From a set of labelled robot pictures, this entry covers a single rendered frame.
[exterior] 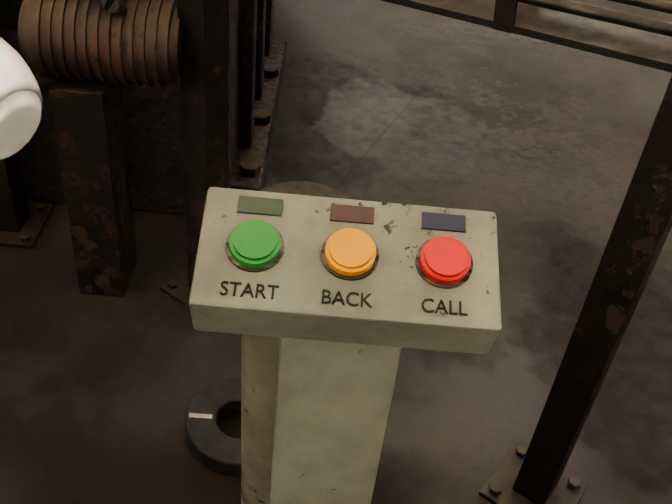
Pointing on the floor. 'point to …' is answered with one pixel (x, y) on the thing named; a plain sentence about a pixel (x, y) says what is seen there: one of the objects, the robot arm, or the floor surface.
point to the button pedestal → (341, 326)
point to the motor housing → (99, 115)
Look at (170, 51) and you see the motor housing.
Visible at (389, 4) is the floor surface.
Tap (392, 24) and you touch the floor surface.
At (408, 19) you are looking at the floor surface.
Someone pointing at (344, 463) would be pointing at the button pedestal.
